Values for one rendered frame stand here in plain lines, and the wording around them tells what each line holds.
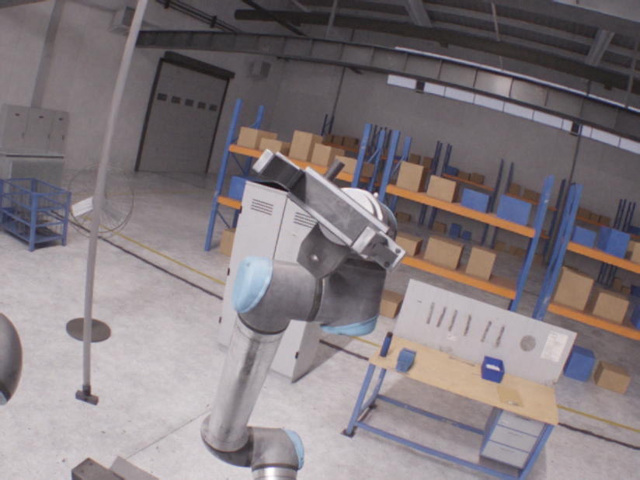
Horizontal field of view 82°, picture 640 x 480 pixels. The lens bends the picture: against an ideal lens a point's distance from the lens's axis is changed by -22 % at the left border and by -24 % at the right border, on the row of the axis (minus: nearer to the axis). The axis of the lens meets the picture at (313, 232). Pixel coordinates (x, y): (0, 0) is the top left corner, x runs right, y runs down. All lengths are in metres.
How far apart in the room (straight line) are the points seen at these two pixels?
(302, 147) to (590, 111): 6.88
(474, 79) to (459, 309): 7.50
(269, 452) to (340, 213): 0.73
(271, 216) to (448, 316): 1.99
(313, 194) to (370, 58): 11.22
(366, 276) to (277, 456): 0.58
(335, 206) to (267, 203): 4.04
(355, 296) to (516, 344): 3.85
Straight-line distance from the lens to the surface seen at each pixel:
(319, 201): 0.57
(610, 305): 7.71
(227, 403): 0.93
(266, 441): 1.15
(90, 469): 0.99
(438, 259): 7.47
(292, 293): 0.69
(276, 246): 4.58
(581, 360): 7.82
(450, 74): 11.41
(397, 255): 0.52
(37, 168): 9.59
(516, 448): 4.22
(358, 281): 0.72
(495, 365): 4.54
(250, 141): 8.59
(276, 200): 4.56
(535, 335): 4.49
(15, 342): 0.86
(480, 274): 7.38
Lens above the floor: 2.49
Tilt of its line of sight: 11 degrees down
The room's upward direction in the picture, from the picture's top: 14 degrees clockwise
